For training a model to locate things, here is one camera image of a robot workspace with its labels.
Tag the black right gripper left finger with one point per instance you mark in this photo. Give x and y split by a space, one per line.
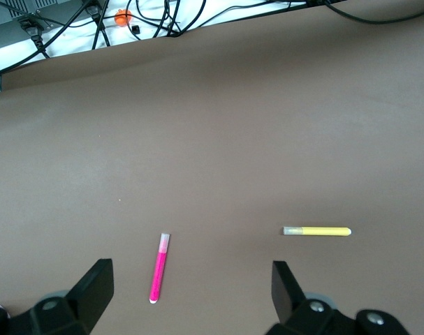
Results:
93 289

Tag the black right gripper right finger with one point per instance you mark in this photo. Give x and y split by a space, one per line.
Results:
288 296

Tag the pink highlighter pen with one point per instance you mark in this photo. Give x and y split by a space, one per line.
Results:
158 272

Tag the yellow highlighter pen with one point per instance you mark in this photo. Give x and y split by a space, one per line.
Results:
323 231

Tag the small black plug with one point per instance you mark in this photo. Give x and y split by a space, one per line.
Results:
135 29

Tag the grey power supply box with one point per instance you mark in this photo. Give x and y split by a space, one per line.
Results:
2 38

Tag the small orange object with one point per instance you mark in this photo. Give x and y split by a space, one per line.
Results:
123 17

